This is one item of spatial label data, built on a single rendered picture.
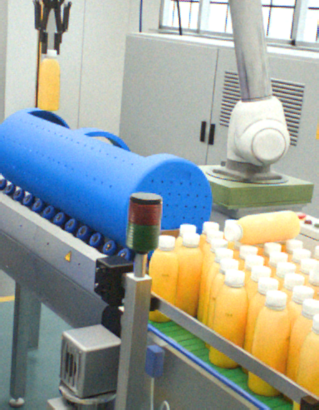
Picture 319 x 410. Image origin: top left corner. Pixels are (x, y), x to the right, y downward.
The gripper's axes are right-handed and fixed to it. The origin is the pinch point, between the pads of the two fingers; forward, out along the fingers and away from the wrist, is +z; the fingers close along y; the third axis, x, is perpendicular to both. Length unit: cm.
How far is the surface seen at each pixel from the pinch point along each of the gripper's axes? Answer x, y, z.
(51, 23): -67, -33, -4
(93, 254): 58, 13, 53
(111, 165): 62, 11, 27
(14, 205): 4, 13, 53
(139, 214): 119, 39, 22
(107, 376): 98, 30, 67
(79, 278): 55, 15, 61
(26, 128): 7.1, 11.1, 26.8
